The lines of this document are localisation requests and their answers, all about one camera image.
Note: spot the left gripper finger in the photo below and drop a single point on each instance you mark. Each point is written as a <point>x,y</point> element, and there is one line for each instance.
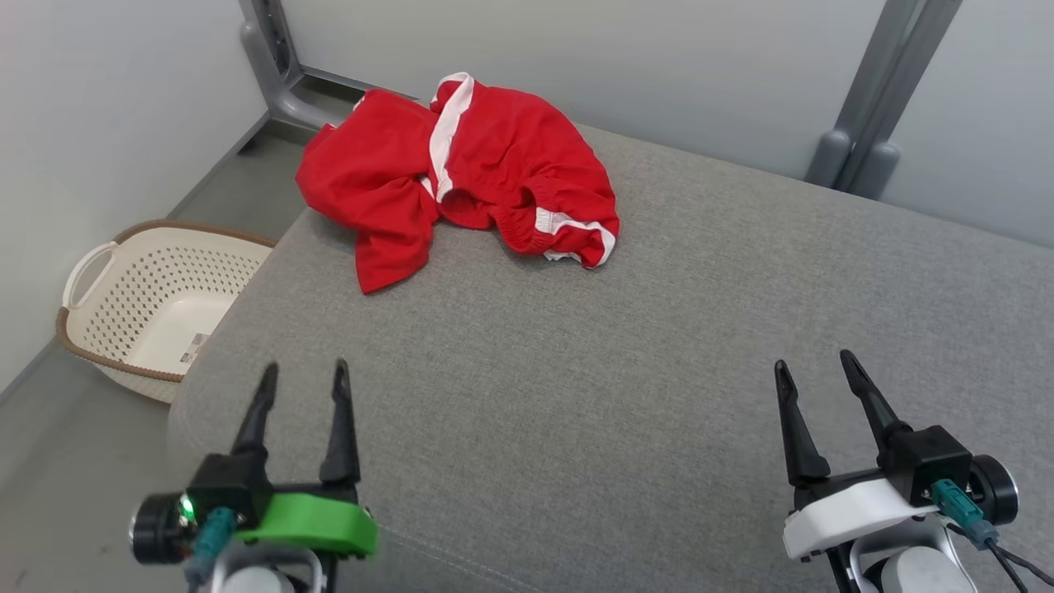
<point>257,420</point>
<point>342,436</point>

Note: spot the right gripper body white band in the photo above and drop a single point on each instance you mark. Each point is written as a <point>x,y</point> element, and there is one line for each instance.
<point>848,515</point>

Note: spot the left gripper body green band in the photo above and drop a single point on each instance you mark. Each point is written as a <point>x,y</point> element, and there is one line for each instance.
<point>313,523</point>

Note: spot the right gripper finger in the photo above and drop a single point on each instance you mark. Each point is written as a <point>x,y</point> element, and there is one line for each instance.
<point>874,403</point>
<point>800,436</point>

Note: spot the red shorts with white stripes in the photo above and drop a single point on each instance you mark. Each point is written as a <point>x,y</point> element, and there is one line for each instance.
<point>510,156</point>

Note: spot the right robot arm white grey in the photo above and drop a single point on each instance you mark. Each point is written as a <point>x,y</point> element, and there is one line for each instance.
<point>922,572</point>

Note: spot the paper label sticker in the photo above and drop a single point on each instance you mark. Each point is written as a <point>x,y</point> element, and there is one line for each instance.
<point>195,348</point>

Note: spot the cream perforated laundry basket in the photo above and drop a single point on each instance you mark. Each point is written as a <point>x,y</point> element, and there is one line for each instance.
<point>165,280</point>

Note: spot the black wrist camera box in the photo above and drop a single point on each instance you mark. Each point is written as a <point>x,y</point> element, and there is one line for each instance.
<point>930,461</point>
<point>235,486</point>

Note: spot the grey partition post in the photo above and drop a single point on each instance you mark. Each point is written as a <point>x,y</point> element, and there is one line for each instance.
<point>265,33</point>
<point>893,74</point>

